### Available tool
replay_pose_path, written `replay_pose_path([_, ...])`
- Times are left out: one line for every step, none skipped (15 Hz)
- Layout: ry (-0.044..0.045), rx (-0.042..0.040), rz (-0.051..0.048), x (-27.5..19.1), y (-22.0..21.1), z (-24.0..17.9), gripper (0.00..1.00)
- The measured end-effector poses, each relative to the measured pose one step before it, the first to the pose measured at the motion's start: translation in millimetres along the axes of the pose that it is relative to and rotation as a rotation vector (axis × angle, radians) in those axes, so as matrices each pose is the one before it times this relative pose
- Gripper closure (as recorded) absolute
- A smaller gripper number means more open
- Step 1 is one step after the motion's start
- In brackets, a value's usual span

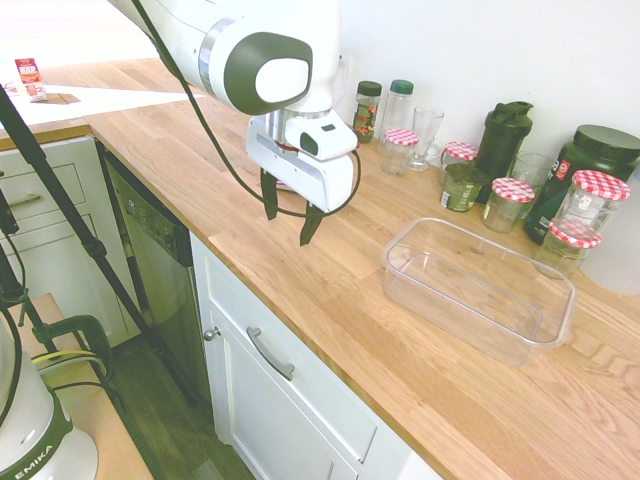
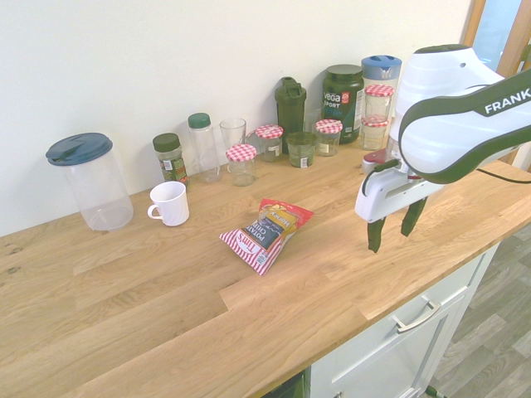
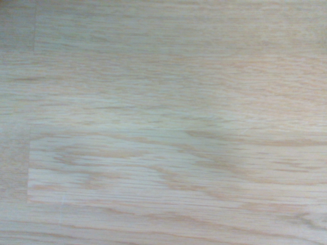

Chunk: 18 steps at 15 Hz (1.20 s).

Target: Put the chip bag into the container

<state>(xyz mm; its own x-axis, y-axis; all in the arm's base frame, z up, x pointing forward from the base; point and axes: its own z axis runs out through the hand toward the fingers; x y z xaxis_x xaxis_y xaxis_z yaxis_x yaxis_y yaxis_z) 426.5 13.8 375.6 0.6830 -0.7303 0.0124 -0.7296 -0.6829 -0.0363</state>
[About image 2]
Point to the wooden door frame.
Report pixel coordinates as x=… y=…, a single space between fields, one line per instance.
x=473 y=20

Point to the red striped potato chip bag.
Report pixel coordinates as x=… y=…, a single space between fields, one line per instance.
x=269 y=232

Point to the clear pitcher with blue lid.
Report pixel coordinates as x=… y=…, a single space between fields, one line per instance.
x=381 y=70

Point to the dark green shaker bottle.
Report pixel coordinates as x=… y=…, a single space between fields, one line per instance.
x=290 y=108

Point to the small green translucent cup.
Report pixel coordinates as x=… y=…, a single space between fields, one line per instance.
x=301 y=150

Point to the clear bottle with green cap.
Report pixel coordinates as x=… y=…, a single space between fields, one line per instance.
x=203 y=149

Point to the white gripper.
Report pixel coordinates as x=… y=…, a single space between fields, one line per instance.
x=383 y=199

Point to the glass jar red checkered lid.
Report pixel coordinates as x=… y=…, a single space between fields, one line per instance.
x=269 y=144
x=374 y=134
x=378 y=103
x=328 y=139
x=241 y=166

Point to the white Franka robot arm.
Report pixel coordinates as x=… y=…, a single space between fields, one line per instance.
x=435 y=137

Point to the clear drinking glass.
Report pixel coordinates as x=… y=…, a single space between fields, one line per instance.
x=233 y=132

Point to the red and grey gadget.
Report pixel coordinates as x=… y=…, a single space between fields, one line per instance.
x=372 y=161

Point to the white ribbed mug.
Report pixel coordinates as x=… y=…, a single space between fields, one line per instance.
x=171 y=204

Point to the dark green protein powder tub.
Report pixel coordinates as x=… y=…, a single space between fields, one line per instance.
x=342 y=105

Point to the spice jar with dark lid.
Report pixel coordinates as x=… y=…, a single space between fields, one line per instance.
x=170 y=159

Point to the clear container with blue lid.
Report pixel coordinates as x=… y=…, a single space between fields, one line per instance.
x=97 y=186

